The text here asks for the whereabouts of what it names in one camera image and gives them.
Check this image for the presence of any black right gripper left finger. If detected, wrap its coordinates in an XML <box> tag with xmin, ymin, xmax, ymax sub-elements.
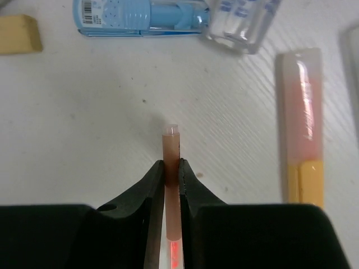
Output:
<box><xmin>81</xmin><ymin>160</ymin><xmax>164</xmax><ymax>268</ymax></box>

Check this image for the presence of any clear spray bottle blue cap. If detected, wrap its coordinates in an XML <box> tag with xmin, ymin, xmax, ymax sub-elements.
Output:
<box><xmin>206</xmin><ymin>0</ymin><xmax>282</xmax><ymax>54</ymax></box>

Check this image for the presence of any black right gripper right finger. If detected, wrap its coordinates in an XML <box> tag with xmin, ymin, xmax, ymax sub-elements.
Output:
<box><xmin>178</xmin><ymin>159</ymin><xmax>225</xmax><ymax>268</ymax></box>

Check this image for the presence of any brown orange slim pen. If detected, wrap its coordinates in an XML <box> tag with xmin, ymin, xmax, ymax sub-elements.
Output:
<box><xmin>162</xmin><ymin>124</ymin><xmax>183</xmax><ymax>268</ymax></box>

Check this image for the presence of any blue correction tape dispenser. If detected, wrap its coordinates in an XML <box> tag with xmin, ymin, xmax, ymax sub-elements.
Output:
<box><xmin>72</xmin><ymin>0</ymin><xmax>210</xmax><ymax>37</ymax></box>

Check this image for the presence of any yellow eraser block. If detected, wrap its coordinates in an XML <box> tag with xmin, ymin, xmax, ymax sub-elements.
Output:
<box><xmin>0</xmin><ymin>14</ymin><xmax>43</xmax><ymax>55</ymax></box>

